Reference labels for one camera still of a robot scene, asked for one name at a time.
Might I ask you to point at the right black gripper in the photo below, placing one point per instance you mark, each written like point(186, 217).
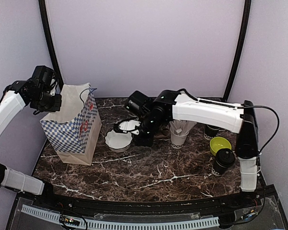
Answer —
point(139, 140)

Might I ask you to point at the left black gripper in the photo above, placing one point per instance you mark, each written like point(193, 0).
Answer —
point(55, 106)

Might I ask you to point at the brown cardboard cup carrier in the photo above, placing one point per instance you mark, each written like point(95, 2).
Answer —
point(163, 131)

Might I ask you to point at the checkered paper takeout bag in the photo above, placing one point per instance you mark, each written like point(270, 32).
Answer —
point(74, 130)

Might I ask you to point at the black paper coffee cup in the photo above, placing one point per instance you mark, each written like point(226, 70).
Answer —
point(211, 131)

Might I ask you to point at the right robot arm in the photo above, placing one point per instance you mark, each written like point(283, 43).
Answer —
point(180, 105)

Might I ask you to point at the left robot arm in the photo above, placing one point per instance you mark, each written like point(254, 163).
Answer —
point(38, 92)

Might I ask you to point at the white scalloped bowl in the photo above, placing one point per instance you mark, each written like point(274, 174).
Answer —
point(118, 142)

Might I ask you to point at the lime green bowl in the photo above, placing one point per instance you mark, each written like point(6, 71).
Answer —
point(218, 143)

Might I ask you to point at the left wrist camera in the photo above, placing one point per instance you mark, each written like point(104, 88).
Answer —
point(53, 85)

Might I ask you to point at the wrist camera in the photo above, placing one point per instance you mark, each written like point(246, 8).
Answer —
point(53, 85)
point(127, 126)

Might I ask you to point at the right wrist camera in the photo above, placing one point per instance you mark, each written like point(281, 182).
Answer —
point(127, 126)

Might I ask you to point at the black left frame post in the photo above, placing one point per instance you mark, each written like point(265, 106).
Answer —
point(49, 41)

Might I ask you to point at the black frame post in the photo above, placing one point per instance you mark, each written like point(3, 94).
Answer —
point(49, 41)
point(239, 48)

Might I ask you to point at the white slotted cable duct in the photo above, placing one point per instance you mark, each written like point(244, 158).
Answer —
point(121, 223)

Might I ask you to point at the black right frame post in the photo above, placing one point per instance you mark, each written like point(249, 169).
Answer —
point(239, 48)

